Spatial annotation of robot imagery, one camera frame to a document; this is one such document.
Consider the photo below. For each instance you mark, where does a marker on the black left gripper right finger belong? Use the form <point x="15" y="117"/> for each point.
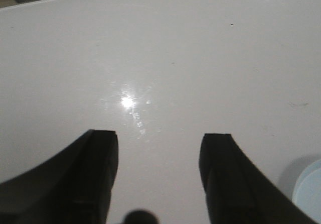
<point x="236" y="190"/>

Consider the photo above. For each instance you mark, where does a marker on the light blue round plate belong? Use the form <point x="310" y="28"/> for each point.
<point x="306" y="193"/>

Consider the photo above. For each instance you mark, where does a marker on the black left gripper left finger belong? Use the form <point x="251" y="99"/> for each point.
<point x="74" y="186"/>

